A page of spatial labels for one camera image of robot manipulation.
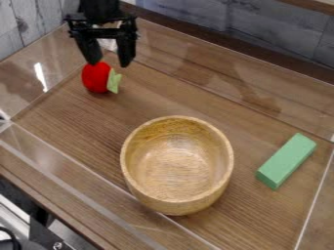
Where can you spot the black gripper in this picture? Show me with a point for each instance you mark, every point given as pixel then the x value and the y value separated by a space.
pixel 119 27

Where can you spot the red plush strawberry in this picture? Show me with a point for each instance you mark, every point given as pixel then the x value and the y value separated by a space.
pixel 101 78

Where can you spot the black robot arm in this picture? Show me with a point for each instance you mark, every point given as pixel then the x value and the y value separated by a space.
pixel 102 20

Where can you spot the wooden bowl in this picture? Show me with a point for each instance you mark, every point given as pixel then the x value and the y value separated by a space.
pixel 177 161

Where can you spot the green rectangular block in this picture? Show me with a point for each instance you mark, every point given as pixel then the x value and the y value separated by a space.
pixel 285 161

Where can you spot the clear acrylic corner bracket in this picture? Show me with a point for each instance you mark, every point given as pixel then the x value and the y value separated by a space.
pixel 109 44

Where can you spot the clear acrylic enclosure wall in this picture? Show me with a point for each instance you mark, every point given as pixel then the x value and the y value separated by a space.
pixel 63 133

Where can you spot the black clamp with cable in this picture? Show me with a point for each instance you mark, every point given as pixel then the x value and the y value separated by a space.
pixel 28 235

